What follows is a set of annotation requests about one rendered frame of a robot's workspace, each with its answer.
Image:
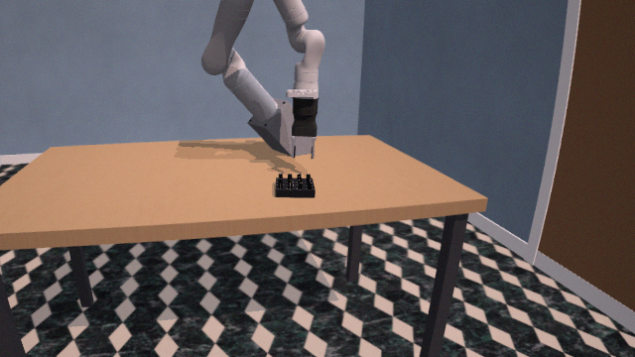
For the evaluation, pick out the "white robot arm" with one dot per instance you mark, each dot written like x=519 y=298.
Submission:
x=230 y=19

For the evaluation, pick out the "black knob box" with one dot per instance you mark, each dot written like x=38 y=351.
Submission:
x=298 y=187

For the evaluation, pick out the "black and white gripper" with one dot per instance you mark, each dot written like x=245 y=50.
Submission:
x=305 y=110

